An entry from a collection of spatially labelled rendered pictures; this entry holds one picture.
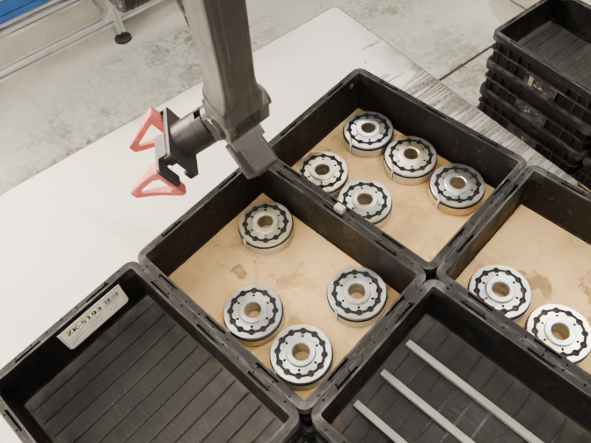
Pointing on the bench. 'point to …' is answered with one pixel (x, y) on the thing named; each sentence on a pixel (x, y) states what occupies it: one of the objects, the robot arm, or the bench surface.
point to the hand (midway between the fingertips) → (136, 169)
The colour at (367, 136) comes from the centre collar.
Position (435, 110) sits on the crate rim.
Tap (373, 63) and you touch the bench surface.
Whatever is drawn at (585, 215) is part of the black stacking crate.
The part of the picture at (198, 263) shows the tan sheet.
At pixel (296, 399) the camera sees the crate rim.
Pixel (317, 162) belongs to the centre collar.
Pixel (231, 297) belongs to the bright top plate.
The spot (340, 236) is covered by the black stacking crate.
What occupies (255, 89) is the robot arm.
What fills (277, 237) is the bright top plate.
